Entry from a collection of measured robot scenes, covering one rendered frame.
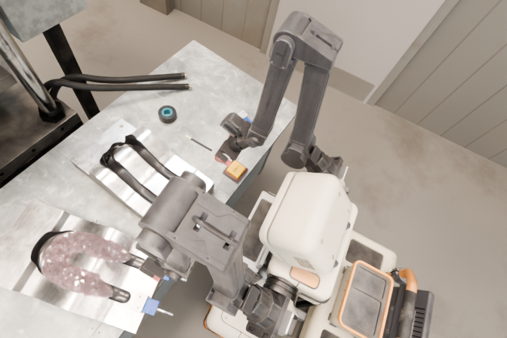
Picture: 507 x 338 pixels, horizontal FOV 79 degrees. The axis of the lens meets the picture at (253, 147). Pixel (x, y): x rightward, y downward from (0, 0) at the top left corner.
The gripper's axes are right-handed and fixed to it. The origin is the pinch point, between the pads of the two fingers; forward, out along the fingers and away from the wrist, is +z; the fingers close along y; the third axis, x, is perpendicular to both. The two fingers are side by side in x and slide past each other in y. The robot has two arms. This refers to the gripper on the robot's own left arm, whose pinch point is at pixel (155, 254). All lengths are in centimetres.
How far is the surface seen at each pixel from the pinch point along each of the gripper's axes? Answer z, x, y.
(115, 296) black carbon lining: 15.8, 1.0, 15.0
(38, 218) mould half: 26.5, -33.1, 7.3
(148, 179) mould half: 19.2, -13.0, -22.4
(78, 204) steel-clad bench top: 35.4, -26.2, -3.6
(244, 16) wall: 96, -24, -206
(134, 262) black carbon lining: 16.5, 0.0, 3.8
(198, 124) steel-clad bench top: 27, -10, -59
